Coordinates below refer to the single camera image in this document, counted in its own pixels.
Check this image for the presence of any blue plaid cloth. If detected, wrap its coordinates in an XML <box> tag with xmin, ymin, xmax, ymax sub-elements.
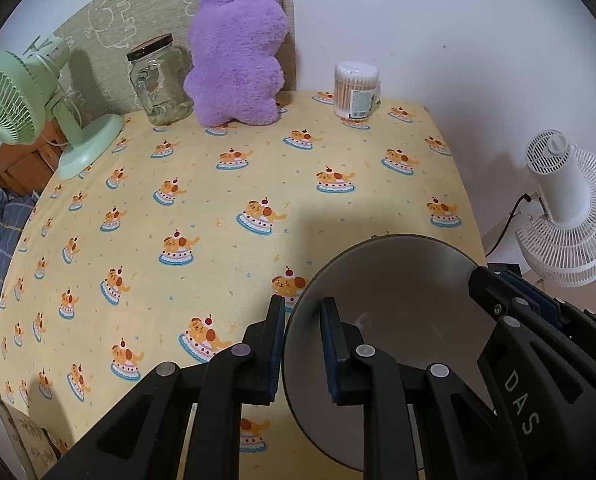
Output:
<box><xmin>0</xmin><ymin>185</ymin><xmax>39</xmax><ymax>306</ymax></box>

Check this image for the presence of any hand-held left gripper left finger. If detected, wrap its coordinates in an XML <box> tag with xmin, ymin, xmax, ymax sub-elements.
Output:
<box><xmin>40</xmin><ymin>294</ymin><xmax>287</xmax><ymax>480</ymax></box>

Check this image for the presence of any glass jar with dark lid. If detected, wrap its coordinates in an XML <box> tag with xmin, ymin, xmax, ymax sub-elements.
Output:
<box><xmin>126</xmin><ymin>33</ymin><xmax>195</xmax><ymax>127</ymax></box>

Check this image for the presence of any cream floral bowl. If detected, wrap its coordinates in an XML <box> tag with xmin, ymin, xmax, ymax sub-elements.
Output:
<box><xmin>0</xmin><ymin>395</ymin><xmax>61</xmax><ymax>480</ymax></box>

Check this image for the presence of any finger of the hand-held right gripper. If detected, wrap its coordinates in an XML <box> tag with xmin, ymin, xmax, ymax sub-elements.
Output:
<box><xmin>468</xmin><ymin>265</ymin><xmax>565</xmax><ymax>327</ymax></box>
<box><xmin>557</xmin><ymin>301</ymin><xmax>596</xmax><ymax>377</ymax></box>

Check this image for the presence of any large grey floral bowl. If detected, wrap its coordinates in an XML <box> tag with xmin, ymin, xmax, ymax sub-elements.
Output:
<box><xmin>283</xmin><ymin>233</ymin><xmax>499</xmax><ymax>473</ymax></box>

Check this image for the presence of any green printed wall cloth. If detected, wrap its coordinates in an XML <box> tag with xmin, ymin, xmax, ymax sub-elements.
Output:
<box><xmin>58</xmin><ymin>0</ymin><xmax>296</xmax><ymax>116</ymax></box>

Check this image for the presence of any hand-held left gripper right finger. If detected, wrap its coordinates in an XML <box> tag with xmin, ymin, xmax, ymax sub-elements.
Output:
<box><xmin>319</xmin><ymin>296</ymin><xmax>526</xmax><ymax>480</ymax></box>

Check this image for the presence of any purple plush toy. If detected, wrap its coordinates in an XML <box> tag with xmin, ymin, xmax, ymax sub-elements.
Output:
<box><xmin>184</xmin><ymin>0</ymin><xmax>288</xmax><ymax>128</ymax></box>

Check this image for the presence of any cotton swab container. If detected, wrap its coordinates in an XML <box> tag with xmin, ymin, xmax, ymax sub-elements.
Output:
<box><xmin>333</xmin><ymin>60</ymin><xmax>382</xmax><ymax>122</ymax></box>

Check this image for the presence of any green desk fan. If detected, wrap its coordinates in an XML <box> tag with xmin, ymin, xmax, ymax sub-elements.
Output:
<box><xmin>0</xmin><ymin>35</ymin><xmax>125</xmax><ymax>181</ymax></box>

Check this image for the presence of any orange wooden chair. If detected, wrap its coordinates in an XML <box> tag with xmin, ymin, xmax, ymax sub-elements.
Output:
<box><xmin>0</xmin><ymin>125</ymin><xmax>71</xmax><ymax>196</ymax></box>

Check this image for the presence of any yellow printed tablecloth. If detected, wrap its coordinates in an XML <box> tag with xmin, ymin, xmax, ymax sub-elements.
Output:
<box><xmin>0</xmin><ymin>91</ymin><xmax>489</xmax><ymax>480</ymax></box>

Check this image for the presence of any black fan cable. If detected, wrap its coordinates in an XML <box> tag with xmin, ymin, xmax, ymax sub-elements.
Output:
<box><xmin>483</xmin><ymin>192</ymin><xmax>531</xmax><ymax>258</ymax></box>

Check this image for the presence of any white fan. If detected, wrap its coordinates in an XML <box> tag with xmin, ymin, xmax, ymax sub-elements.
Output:
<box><xmin>514</xmin><ymin>130</ymin><xmax>596</xmax><ymax>288</ymax></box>

